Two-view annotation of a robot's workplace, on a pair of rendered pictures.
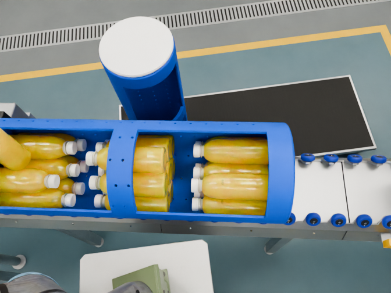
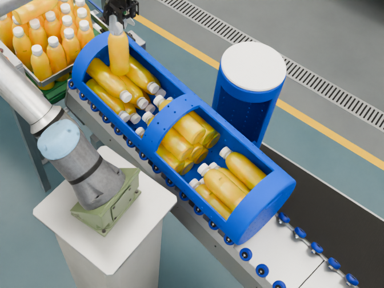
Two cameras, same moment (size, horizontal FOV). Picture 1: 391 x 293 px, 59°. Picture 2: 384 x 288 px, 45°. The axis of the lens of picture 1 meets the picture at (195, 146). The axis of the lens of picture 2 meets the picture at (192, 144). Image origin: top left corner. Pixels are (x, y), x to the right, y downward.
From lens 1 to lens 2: 0.71 m
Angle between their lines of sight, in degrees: 17
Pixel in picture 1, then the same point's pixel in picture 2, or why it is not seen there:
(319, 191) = (286, 262)
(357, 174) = (327, 278)
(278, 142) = (274, 180)
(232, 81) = (327, 173)
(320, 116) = (376, 264)
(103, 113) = not seen: hidden behind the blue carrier
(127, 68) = (233, 74)
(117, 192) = (155, 127)
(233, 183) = (226, 185)
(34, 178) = (118, 85)
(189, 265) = (155, 202)
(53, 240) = not seen: hidden behind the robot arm
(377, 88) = not seen: outside the picture
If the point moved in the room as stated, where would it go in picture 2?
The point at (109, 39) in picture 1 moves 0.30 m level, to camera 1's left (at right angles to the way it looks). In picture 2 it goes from (240, 48) to (184, 16)
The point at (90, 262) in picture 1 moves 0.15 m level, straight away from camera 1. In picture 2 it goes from (105, 152) to (85, 119)
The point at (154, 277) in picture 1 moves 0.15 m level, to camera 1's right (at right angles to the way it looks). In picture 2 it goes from (132, 174) to (174, 203)
